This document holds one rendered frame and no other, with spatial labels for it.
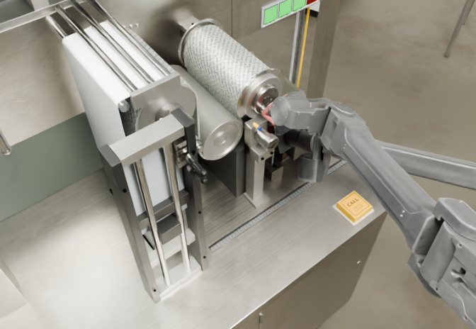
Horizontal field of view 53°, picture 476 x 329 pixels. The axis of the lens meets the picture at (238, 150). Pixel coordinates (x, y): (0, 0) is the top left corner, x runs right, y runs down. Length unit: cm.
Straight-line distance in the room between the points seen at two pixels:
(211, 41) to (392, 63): 229
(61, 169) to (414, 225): 102
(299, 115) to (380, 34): 273
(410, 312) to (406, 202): 163
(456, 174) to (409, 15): 282
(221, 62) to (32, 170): 59
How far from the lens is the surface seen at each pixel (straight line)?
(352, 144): 86
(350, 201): 139
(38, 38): 117
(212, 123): 112
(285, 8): 158
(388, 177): 76
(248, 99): 112
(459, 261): 63
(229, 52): 118
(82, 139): 140
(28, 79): 122
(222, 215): 136
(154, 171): 92
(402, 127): 296
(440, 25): 386
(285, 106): 93
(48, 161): 140
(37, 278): 136
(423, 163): 113
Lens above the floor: 204
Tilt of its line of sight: 50 degrees down
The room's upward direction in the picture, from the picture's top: straight up
